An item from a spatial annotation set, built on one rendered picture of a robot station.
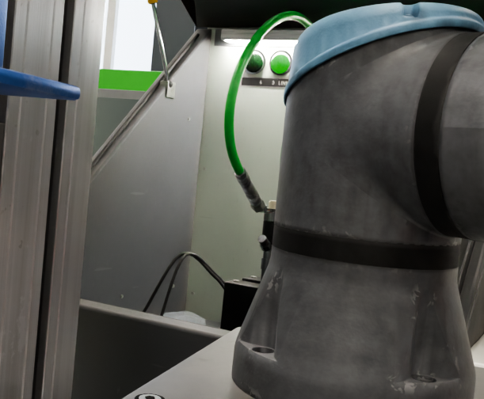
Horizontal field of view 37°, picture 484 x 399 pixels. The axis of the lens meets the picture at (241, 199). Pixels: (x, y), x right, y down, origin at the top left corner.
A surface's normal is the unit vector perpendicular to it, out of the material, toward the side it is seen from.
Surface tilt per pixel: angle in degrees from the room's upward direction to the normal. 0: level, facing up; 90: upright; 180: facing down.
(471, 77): 65
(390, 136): 96
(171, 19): 90
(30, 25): 90
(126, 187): 90
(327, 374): 72
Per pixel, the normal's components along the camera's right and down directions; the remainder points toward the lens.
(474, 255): -0.24, -0.72
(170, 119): 0.89, 0.11
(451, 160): -0.68, 0.23
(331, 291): -0.36, -0.29
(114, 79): -0.40, 0.01
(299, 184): -0.80, -0.04
